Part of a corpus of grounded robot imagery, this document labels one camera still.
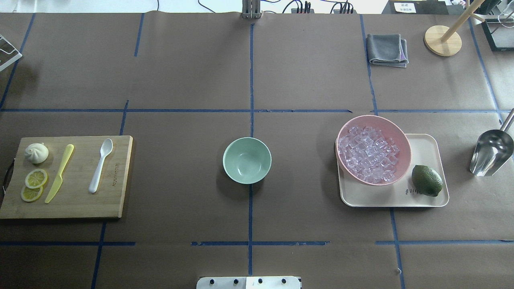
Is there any white plastic spoon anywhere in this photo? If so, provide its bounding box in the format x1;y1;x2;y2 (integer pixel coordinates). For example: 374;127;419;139
88;138;113;194

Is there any green bowl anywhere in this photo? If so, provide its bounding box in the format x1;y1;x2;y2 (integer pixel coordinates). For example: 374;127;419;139
222;137;272;184

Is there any pile of ice cubes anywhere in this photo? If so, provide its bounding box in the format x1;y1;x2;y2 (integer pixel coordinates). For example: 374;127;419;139
336;126;400;184

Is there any pink bowl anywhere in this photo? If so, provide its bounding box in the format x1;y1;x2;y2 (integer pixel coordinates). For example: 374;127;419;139
335;115;412;185

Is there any metal ice scoop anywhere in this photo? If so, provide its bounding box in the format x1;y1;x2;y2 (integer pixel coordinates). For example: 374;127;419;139
469;109;514;176

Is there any folded grey cloth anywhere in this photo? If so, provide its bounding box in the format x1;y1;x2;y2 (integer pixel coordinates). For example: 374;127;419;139
366;34;409;68

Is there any green lime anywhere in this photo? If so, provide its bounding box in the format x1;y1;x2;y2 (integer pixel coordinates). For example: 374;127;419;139
411;165;443;197

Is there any beige tray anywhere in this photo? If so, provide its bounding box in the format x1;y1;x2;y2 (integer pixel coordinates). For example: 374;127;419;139
338;134;449;208

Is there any bamboo cutting board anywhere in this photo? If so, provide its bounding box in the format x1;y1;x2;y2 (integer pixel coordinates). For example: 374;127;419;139
1;136;133;219

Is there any yellow plastic knife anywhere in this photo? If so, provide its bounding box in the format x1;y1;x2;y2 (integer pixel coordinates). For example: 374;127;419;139
45;143;75;204

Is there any wooden cup stand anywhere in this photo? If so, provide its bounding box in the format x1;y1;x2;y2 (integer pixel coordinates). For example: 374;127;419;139
424;0;485;57

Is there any white steamed bun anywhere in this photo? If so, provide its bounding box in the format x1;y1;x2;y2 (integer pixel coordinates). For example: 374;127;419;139
24;143;49;165

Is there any lower lemon slice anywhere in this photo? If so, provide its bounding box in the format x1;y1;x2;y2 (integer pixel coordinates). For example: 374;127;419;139
20;186;43;202

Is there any black framed tray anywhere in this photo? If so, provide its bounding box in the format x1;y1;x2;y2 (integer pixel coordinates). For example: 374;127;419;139
481;19;514;51

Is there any aluminium frame post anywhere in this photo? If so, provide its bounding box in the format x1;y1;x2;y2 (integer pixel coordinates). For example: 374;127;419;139
242;0;262;19

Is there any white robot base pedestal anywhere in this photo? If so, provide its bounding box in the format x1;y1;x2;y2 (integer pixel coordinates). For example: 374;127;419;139
196;276;302;289

